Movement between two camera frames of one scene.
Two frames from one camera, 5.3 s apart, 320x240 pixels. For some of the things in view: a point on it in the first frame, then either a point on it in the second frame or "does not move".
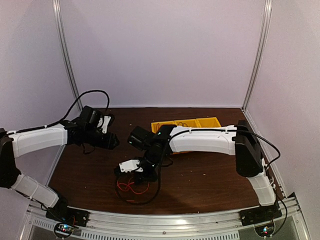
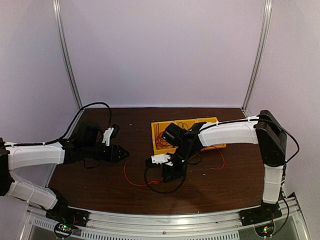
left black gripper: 108,142 → 113,154
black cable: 182,123 does not move
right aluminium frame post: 262,44 does not move
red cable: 128,185 → 161,180
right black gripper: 139,177 → 178,172
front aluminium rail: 292,225 does not move
